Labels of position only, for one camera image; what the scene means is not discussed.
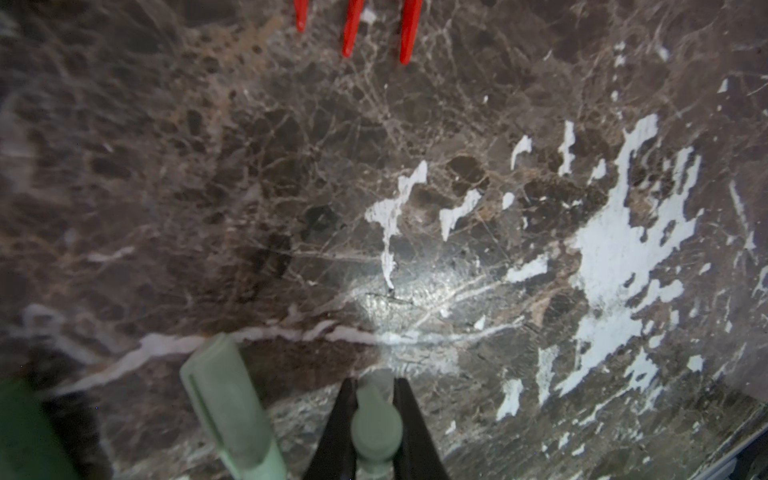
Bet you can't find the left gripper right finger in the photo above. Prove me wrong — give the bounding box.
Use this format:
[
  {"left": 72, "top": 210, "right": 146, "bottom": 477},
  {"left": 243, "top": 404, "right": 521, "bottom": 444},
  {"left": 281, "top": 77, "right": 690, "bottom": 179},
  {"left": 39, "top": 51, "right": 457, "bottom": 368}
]
[{"left": 393, "top": 378, "right": 450, "bottom": 480}]

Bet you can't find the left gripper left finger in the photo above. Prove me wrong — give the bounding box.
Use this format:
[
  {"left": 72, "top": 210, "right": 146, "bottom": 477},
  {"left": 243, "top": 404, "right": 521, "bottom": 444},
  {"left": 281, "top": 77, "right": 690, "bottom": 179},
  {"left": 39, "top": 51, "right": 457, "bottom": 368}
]
[{"left": 303, "top": 377, "right": 357, "bottom": 480}]

